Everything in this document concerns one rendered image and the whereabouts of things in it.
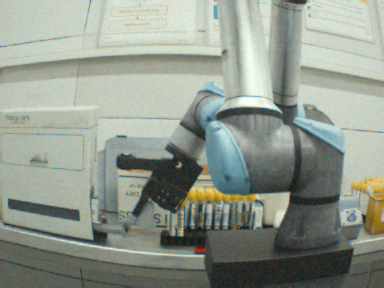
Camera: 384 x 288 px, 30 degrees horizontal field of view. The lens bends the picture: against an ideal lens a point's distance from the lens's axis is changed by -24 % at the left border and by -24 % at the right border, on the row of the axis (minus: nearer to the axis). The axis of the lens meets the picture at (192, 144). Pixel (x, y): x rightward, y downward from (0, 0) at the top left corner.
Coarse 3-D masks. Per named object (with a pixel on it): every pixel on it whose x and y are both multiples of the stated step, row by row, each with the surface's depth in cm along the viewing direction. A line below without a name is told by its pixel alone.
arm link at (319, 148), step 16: (304, 128) 148; (320, 128) 147; (336, 128) 149; (304, 144) 147; (320, 144) 147; (336, 144) 148; (304, 160) 147; (320, 160) 147; (336, 160) 148; (304, 176) 147; (320, 176) 148; (336, 176) 149; (304, 192) 149; (320, 192) 148; (336, 192) 150
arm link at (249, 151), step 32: (224, 0) 154; (256, 0) 155; (224, 32) 153; (256, 32) 152; (224, 64) 152; (256, 64) 150; (224, 96) 152; (256, 96) 149; (224, 128) 146; (256, 128) 146; (288, 128) 149; (224, 160) 144; (256, 160) 145; (288, 160) 146; (224, 192) 148; (256, 192) 149
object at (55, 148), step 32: (0, 128) 183; (32, 128) 183; (64, 128) 183; (96, 128) 204; (0, 160) 183; (32, 160) 184; (64, 160) 184; (96, 160) 208; (0, 192) 184; (32, 192) 184; (64, 192) 184; (96, 192) 206; (32, 224) 184; (64, 224) 184
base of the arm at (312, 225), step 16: (288, 208) 153; (304, 208) 149; (320, 208) 148; (336, 208) 151; (288, 224) 151; (304, 224) 148; (320, 224) 148; (336, 224) 152; (288, 240) 150; (304, 240) 148; (320, 240) 148; (336, 240) 150
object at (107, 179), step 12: (108, 144) 248; (120, 144) 248; (132, 144) 247; (144, 144) 247; (156, 144) 247; (108, 156) 247; (156, 156) 247; (168, 156) 247; (204, 156) 246; (108, 168) 247; (108, 180) 247; (108, 192) 246; (108, 204) 245
